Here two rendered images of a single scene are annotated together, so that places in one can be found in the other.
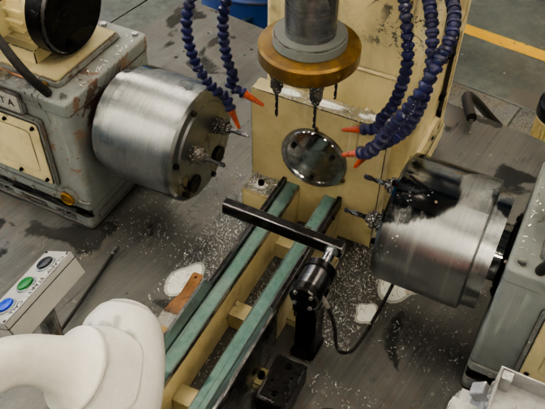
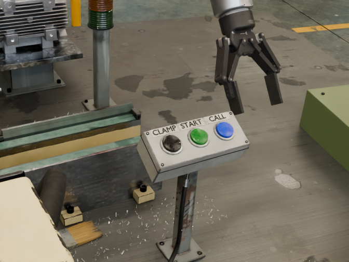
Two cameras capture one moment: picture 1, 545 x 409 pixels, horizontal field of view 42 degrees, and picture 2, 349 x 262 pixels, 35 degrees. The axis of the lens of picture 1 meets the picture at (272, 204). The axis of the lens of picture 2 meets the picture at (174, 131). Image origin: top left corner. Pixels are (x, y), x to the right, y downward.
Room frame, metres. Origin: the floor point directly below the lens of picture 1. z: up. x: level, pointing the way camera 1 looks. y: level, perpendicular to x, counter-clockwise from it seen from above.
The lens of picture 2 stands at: (1.38, 0.78, 1.54)
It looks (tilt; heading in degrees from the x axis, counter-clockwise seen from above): 32 degrees down; 212
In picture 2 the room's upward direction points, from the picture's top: 4 degrees clockwise
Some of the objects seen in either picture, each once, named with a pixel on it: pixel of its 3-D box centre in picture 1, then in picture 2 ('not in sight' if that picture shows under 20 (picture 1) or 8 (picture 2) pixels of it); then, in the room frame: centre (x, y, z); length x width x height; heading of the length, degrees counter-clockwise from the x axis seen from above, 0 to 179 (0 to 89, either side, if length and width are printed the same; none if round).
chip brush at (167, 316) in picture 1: (176, 310); (48, 246); (0.86, 0.20, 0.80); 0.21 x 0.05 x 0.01; 158
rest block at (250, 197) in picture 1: (261, 200); not in sight; (1.13, 0.03, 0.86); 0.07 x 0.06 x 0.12; 64
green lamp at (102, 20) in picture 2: not in sight; (100, 16); (0.40, -0.07, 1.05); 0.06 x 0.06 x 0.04
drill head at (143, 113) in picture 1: (145, 124); not in sight; (1.17, 0.28, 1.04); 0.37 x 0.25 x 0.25; 64
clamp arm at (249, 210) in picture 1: (281, 227); not in sight; (0.90, -0.02, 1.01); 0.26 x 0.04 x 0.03; 64
